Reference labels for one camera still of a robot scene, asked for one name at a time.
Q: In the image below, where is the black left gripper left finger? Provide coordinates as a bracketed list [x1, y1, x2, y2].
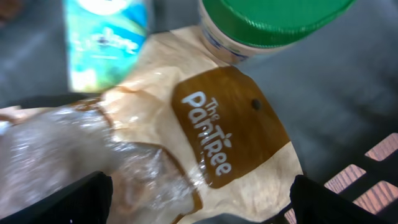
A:
[1, 171, 113, 224]

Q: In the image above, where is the green lid jar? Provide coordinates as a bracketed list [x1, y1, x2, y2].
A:
[198, 0, 358, 65]

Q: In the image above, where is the teal wipes pack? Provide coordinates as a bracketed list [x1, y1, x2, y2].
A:
[62, 0, 150, 93]

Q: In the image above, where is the beige Pantree snack bag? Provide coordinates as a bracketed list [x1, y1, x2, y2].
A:
[1, 27, 302, 223]

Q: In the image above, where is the black wire basket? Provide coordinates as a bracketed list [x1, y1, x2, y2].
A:
[0, 0, 398, 224]

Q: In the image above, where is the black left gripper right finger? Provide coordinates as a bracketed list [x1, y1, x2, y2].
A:
[290, 175, 387, 224]

